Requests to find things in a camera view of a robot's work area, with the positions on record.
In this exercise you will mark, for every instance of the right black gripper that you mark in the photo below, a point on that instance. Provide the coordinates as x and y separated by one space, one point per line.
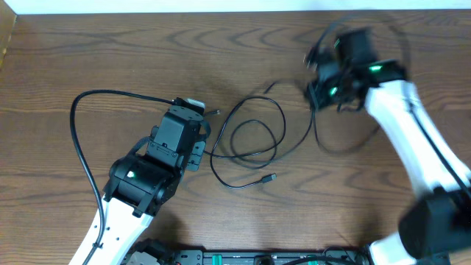
315 87

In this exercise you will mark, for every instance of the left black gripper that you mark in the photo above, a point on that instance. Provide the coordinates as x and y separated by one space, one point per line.
199 154

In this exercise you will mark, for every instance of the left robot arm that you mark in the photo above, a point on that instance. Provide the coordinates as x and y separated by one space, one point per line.
141 181

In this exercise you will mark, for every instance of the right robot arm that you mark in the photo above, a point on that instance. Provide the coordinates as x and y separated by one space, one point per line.
438 223

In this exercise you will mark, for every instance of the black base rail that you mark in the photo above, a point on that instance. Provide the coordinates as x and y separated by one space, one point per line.
154 252

